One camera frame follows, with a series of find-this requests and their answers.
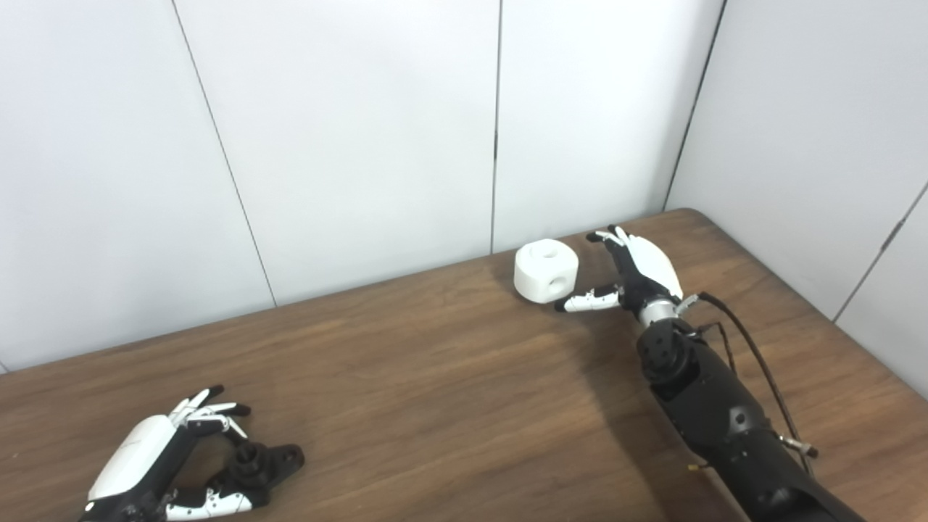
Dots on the round white plastic piece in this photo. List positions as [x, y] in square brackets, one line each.
[536, 272]

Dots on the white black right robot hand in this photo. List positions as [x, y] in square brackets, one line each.
[652, 268]

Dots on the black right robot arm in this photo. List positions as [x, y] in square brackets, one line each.
[725, 413]

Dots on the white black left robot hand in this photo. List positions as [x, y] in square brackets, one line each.
[138, 453]

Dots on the black flanged holder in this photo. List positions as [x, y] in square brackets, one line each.
[272, 464]

